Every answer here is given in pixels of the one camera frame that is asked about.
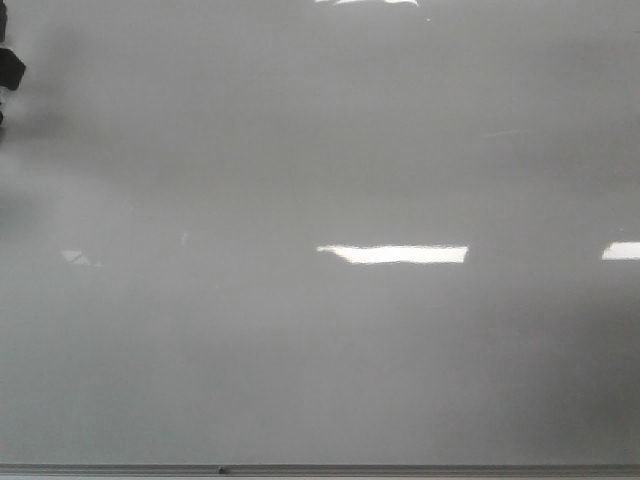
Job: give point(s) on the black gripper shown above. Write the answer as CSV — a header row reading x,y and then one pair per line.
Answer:
x,y
12,67

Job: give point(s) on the white whiteboard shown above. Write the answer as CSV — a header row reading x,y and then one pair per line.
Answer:
x,y
312,232

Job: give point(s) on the grey aluminium whiteboard tray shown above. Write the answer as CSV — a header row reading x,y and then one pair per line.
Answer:
x,y
323,470

